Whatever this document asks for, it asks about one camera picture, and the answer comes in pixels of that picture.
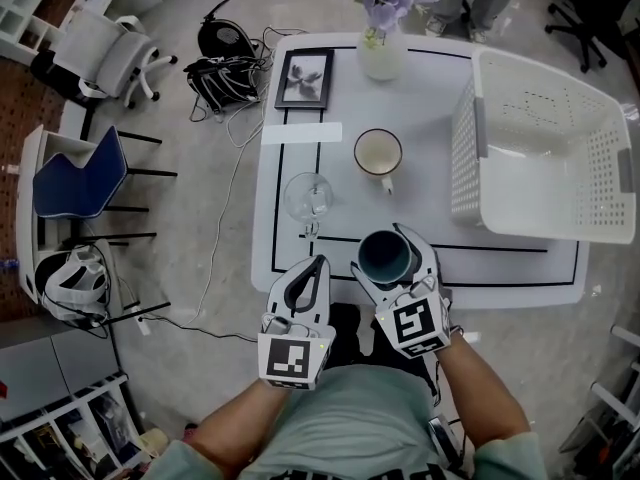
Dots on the white shelf unit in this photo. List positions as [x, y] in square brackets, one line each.
[15, 18]

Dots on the clear wine glass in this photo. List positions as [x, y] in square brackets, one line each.
[305, 198]

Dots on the white VR headset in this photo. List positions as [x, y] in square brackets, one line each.
[75, 278]

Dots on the white metal rack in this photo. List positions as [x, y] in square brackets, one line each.
[615, 398]

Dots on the black office chair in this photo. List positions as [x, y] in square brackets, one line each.
[600, 13]

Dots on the person in white t-shirt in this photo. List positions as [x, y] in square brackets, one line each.
[350, 418]

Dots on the white office chair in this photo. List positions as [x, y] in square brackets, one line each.
[105, 53]

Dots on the person's black trousers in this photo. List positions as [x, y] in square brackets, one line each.
[350, 333]

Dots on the white plastic laundry basket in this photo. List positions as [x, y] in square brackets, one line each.
[540, 188]

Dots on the white paper strip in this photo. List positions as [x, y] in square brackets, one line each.
[300, 133]

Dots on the white low shelf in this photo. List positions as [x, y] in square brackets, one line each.
[65, 408]

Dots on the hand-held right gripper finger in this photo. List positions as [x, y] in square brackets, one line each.
[385, 295]
[429, 263]

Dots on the grey cabinet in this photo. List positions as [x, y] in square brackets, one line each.
[50, 368]

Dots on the person's left forearm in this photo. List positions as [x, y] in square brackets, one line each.
[235, 418]

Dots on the white power strip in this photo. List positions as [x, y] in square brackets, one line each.
[142, 325]

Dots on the person's right forearm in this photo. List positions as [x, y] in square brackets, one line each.
[480, 398]

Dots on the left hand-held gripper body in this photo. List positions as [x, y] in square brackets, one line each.
[287, 360]

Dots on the cream mug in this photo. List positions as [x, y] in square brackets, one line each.
[377, 155]

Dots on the blue chair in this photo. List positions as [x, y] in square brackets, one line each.
[75, 183]

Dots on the white vase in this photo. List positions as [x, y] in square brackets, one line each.
[382, 60]

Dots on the black picture frame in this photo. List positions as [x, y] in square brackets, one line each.
[302, 78]

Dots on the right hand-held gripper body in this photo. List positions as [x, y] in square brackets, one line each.
[412, 323]

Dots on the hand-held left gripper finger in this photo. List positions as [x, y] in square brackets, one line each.
[279, 298]
[322, 298]

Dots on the teal cup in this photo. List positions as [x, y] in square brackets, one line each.
[385, 258]

